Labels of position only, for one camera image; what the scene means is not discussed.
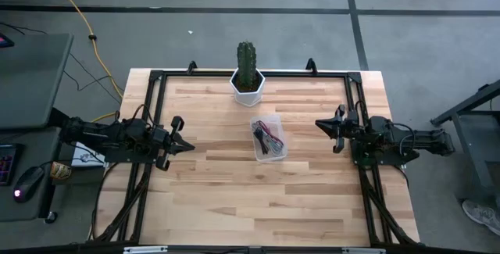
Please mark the backlit keyboard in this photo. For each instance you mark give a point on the backlit keyboard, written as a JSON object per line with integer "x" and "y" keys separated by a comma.
{"x": 6, "y": 164}

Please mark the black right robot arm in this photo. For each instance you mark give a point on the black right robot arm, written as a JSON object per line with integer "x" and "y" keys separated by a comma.
{"x": 406, "y": 138}

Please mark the black aluminium table frame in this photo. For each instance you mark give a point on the black aluminium table frame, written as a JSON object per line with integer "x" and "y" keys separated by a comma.
{"x": 312, "y": 74}

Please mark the white printed paper sheet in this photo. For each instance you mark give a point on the white printed paper sheet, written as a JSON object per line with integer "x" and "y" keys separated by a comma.
{"x": 84, "y": 157}

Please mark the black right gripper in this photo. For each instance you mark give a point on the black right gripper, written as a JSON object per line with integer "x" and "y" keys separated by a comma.
{"x": 348, "y": 129}

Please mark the person's shoe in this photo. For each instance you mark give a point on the person's shoe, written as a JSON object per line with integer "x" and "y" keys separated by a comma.
{"x": 482, "y": 215}

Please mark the dark metal side stand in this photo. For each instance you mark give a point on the dark metal side stand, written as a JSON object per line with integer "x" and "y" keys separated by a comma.
{"x": 478, "y": 144}

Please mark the green cactus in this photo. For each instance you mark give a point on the green cactus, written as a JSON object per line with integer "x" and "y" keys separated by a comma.
{"x": 247, "y": 64}

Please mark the clear plastic container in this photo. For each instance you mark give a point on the clear plastic container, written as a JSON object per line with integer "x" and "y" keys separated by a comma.
{"x": 269, "y": 158}

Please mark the grey desk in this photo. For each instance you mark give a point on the grey desk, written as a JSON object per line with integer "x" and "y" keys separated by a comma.
{"x": 31, "y": 82}

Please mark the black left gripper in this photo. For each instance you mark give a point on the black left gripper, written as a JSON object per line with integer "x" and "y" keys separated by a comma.
{"x": 166, "y": 140}

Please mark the small device pink screen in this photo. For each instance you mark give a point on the small device pink screen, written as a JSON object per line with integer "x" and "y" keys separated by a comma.
{"x": 4, "y": 41}

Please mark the white hexagonal plant pot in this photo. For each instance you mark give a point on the white hexagonal plant pot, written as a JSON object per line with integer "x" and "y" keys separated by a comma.
{"x": 250, "y": 97}

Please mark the black computer mouse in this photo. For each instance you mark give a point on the black computer mouse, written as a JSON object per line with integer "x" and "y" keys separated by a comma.
{"x": 28, "y": 183}

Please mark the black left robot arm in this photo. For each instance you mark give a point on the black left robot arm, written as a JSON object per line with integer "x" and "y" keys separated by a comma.
{"x": 117, "y": 137}

